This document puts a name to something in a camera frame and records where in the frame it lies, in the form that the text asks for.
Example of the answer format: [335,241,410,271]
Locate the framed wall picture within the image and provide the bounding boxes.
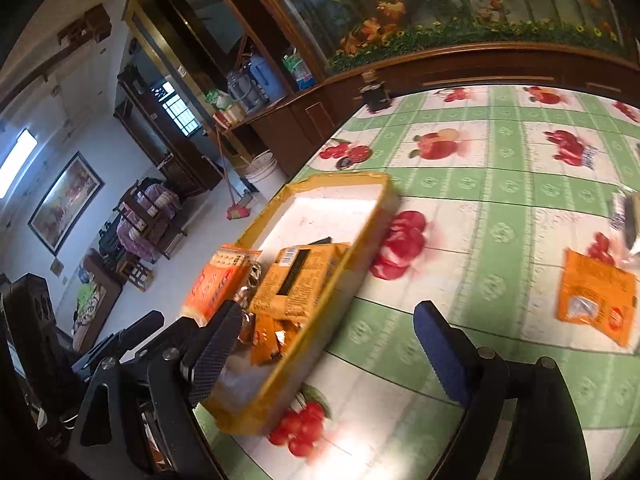
[27,151,105,255]

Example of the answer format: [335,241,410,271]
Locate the orange packet with black stripe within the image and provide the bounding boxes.
[248,241,352,322]

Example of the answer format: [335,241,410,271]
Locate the orange snack bag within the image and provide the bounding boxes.
[556,248,639,347]

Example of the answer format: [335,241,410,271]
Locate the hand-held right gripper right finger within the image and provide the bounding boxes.
[413,300,590,480]

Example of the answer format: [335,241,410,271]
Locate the red broom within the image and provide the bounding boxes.
[214,129,252,222]

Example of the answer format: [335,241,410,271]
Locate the glass artificial flower display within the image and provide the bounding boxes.
[235,0,633,77]

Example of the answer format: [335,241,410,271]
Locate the green bag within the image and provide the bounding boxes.
[206,88,234,111]

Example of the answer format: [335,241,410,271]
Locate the white bucket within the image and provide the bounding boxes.
[244,151,289,194]

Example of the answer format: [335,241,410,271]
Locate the grey kettle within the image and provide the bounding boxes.
[226,70,267,112]

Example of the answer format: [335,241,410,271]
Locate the blue thermos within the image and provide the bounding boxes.
[249,54,287,104]

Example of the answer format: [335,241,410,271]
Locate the wooden chair with plaid cloth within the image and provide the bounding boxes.
[116,176,188,262]

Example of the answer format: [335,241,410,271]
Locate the ceiling light panel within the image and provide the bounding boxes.
[0,128,39,199]

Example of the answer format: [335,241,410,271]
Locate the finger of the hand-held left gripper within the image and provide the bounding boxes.
[72,310,167,377]

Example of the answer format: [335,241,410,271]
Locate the beige snack packet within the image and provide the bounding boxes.
[609,191,640,262]

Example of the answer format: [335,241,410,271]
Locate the fruit print green tablecloth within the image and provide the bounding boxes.
[192,82,640,480]

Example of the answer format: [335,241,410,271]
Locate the dark glass bottle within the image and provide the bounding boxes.
[359,72,394,114]

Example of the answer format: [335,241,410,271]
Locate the clear plastic bottle green label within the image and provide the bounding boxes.
[281,49,317,92]

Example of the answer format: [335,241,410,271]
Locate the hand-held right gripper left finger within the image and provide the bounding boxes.
[67,300,247,480]

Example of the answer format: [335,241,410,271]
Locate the silver foil packet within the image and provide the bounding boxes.
[235,262,262,307]

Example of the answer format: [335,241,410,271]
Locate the orange cracker packet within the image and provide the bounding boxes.
[181,244,263,327]

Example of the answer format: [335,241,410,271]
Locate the yellow tray with white inside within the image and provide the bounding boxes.
[202,171,401,436]

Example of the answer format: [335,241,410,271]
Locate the small orange sachet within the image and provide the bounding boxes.
[249,314,307,367]

